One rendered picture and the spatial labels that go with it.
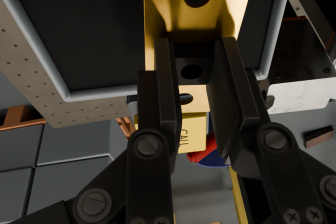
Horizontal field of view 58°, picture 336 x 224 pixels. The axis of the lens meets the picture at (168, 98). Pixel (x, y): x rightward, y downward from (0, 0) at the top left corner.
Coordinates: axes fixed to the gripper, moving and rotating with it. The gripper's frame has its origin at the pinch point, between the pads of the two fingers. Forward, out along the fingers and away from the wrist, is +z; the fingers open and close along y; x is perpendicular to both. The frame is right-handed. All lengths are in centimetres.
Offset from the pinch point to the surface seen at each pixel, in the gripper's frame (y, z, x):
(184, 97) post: 1.4, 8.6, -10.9
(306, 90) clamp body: 19.1, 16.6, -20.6
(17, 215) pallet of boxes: -70, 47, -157
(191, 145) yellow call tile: 2.2, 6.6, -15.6
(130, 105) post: -3.2, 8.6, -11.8
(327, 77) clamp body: 20.9, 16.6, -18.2
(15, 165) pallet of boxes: -79, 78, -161
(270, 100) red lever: 14.4, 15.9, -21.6
